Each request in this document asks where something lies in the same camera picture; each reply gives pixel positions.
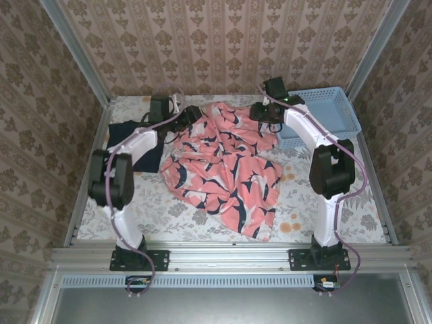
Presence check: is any dark navy shirt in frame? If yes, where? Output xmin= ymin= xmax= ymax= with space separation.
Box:
xmin=107 ymin=121 xmax=163 ymax=173

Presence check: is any pink patterned garment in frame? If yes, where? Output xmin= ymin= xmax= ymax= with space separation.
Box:
xmin=160 ymin=102 xmax=283 ymax=242

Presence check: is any light blue perforated plastic basket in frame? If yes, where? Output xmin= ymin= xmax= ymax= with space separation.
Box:
xmin=278 ymin=86 xmax=362 ymax=151

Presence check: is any grey metal sheet panel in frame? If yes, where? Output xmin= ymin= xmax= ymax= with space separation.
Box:
xmin=30 ymin=273 xmax=432 ymax=324

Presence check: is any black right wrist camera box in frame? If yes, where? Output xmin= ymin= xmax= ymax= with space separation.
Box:
xmin=263 ymin=76 xmax=290 ymax=101

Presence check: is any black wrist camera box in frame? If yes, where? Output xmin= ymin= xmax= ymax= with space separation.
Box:
xmin=263 ymin=76 xmax=290 ymax=101
xmin=149 ymin=96 xmax=176 ymax=124

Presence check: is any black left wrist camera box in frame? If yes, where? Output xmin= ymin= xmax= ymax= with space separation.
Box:
xmin=149 ymin=96 xmax=176 ymax=124

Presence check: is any aluminium right frame post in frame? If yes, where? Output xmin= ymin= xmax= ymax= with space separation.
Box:
xmin=346 ymin=0 xmax=411 ymax=101

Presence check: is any aluminium frame post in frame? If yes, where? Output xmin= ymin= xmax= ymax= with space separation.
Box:
xmin=38 ymin=0 xmax=112 ymax=105
xmin=346 ymin=0 xmax=411 ymax=101

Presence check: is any aluminium right table side rail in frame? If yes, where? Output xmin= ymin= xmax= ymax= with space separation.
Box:
xmin=350 ymin=97 xmax=399 ymax=246

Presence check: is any aluminium table side rail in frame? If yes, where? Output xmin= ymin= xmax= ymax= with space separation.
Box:
xmin=63 ymin=101 xmax=114 ymax=247
xmin=350 ymin=97 xmax=399 ymax=246

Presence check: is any aluminium left table side rail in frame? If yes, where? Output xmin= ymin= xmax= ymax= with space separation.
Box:
xmin=63 ymin=101 xmax=114 ymax=247

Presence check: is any aluminium left frame post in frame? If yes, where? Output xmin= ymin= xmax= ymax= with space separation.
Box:
xmin=38 ymin=0 xmax=112 ymax=105

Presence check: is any aluminium mounting rail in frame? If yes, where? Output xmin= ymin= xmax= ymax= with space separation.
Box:
xmin=50 ymin=241 xmax=412 ymax=271

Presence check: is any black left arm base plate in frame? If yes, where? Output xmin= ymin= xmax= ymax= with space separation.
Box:
xmin=109 ymin=249 xmax=169 ymax=271

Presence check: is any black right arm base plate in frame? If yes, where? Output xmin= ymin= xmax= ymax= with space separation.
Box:
xmin=288 ymin=248 xmax=352 ymax=271

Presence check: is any light blue slotted cable duct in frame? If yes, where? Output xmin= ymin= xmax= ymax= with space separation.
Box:
xmin=62 ymin=273 xmax=338 ymax=288

